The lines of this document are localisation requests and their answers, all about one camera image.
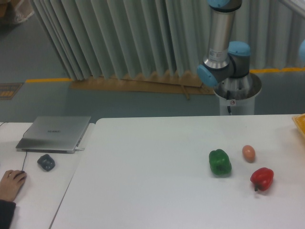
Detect red bell pepper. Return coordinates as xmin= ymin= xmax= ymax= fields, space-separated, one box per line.
xmin=250 ymin=167 xmax=274 ymax=191

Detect silver closed laptop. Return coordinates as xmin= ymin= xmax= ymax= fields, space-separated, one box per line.
xmin=16 ymin=116 xmax=91 ymax=153

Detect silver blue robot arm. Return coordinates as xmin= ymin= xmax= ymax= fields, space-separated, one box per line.
xmin=197 ymin=0 xmax=305 ymax=87

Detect brown egg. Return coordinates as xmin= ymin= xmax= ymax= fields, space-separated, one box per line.
xmin=242 ymin=145 xmax=256 ymax=163

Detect cardboard boxes in plastic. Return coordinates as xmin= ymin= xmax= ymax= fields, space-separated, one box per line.
xmin=0 ymin=0 xmax=34 ymax=25

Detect black mouse cable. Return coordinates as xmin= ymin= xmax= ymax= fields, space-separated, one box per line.
xmin=0 ymin=122 xmax=34 ymax=172

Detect dark sleeved forearm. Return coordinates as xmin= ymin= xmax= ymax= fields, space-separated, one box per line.
xmin=0 ymin=200 xmax=16 ymax=229

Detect green bell pepper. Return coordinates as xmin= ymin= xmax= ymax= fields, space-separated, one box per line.
xmin=209 ymin=149 xmax=232 ymax=176

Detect grey folding curtain screen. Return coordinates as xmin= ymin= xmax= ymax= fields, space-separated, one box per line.
xmin=31 ymin=0 xmax=305 ymax=80

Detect yellow plastic basket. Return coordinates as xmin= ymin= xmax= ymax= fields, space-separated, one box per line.
xmin=292 ymin=114 xmax=305 ymax=137

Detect person's hand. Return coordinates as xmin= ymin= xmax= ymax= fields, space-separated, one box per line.
xmin=0 ymin=170 xmax=20 ymax=202

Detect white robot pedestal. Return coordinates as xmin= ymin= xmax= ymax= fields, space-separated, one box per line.
xmin=213 ymin=73 xmax=262 ymax=115

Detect dark grey small controller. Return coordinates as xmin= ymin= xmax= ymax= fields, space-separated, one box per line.
xmin=37 ymin=154 xmax=55 ymax=172

